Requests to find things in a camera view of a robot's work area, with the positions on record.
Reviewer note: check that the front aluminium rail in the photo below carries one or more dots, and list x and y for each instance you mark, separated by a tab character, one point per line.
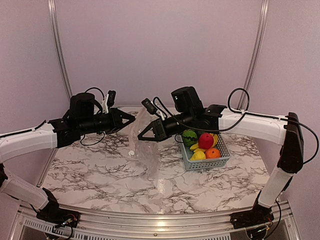
108	225

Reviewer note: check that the yellow toy lemon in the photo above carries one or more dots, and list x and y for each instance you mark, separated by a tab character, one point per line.
198	155

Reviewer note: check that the yellow toy banana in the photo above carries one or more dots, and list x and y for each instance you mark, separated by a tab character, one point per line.
195	146

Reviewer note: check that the left aluminium frame post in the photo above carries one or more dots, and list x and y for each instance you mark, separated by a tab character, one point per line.
58	47

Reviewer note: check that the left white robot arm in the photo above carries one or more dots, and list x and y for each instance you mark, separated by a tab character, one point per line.
23	142

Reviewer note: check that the red toy apple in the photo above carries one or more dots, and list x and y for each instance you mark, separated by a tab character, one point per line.
205	141

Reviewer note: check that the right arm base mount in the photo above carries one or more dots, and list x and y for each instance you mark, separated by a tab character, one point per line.
249	218

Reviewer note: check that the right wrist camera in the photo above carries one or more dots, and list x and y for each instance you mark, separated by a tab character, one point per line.
153	109

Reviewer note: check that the right aluminium frame post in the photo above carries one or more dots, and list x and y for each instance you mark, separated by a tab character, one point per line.
261	27

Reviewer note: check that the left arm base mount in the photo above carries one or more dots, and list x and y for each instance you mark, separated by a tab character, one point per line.
58	217

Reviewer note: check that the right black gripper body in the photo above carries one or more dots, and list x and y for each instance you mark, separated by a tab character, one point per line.
169	131

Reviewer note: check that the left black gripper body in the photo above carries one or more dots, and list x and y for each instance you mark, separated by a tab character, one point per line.
90	125

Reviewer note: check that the orange toy orange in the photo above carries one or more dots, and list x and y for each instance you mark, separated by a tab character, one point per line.
212	153

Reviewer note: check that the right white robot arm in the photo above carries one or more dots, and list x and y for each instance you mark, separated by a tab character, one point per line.
282	130

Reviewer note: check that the grey plastic basket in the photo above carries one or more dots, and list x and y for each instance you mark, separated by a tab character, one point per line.
206	163

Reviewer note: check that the aluminium frame post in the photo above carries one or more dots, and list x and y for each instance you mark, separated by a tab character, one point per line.
58	47
261	27

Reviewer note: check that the green toy watermelon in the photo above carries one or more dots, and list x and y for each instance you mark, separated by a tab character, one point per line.
189	137

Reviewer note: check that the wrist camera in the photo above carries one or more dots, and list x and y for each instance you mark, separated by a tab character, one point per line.
153	109
108	101

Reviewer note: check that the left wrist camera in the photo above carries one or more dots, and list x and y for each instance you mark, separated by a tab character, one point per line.
108	101

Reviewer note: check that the clear zip top bag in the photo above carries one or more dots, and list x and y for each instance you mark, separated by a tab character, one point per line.
145	153

